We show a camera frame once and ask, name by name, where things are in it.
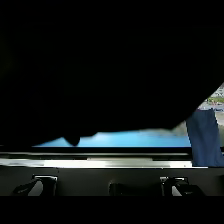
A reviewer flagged black garment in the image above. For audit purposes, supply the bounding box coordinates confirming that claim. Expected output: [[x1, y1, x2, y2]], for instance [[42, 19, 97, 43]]
[[0, 28, 224, 148]]

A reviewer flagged blue garment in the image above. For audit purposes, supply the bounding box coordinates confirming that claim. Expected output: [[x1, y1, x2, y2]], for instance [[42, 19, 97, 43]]
[[185, 108, 224, 168]]

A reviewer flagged silver frame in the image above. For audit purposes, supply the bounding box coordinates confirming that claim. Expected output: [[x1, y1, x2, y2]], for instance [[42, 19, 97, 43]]
[[0, 156, 224, 196]]

